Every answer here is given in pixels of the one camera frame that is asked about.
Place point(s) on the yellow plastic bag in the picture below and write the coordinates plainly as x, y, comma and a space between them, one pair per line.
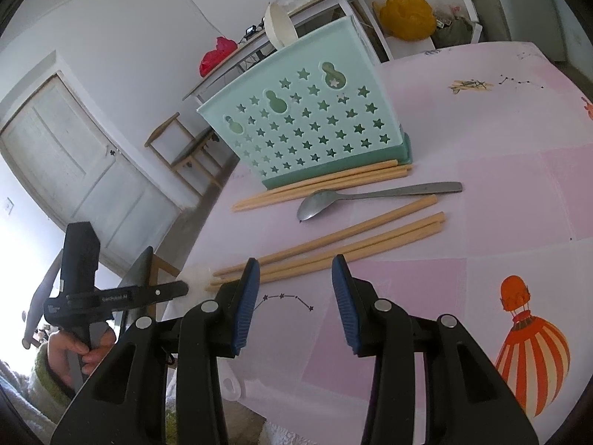
407, 14

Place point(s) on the teal star-cutout utensil holder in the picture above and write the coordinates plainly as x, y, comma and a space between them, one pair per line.
301, 125

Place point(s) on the person's left hand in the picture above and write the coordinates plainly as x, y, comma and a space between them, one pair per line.
62, 345

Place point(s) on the white bowl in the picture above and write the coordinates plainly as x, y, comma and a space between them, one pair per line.
280, 25

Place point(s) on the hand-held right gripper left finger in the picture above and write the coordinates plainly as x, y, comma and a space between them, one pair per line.
245, 308

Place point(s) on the white panel door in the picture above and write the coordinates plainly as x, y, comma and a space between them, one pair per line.
69, 157

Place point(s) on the white refrigerator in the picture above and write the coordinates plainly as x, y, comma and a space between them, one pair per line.
528, 4

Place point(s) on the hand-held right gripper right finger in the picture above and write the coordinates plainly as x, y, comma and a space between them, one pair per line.
345, 308

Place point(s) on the red plastic bag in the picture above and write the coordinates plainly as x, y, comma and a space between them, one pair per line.
217, 55

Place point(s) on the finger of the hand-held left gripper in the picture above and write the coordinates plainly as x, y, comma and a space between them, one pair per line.
162, 291
141, 271

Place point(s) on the white frame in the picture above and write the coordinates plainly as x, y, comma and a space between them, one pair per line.
473, 18

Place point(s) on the dark green cloth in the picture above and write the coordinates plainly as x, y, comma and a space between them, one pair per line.
451, 30

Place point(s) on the person's left forearm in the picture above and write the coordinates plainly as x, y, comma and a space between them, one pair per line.
39, 389

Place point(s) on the metal spoon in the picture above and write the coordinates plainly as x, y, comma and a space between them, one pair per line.
315, 206

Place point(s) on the wooden chair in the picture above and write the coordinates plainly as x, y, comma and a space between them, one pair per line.
185, 153

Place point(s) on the wall light switch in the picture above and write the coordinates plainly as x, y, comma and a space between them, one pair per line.
8, 205

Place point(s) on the white side table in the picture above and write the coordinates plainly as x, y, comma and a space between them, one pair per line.
333, 0

